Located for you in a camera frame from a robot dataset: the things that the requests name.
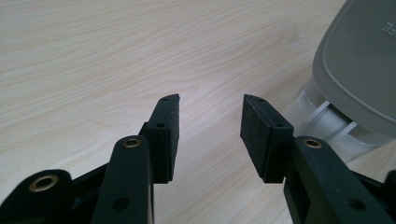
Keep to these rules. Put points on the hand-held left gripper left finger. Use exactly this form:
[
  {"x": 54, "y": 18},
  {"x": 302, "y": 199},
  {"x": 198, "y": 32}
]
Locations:
[{"x": 165, "y": 140}]

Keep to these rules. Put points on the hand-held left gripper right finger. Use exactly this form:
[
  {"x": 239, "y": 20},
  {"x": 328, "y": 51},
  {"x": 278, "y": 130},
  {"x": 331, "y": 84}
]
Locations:
[{"x": 261, "y": 140}]

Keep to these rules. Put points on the clear jug with grey lid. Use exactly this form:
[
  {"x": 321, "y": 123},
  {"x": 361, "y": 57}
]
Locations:
[{"x": 358, "y": 68}]

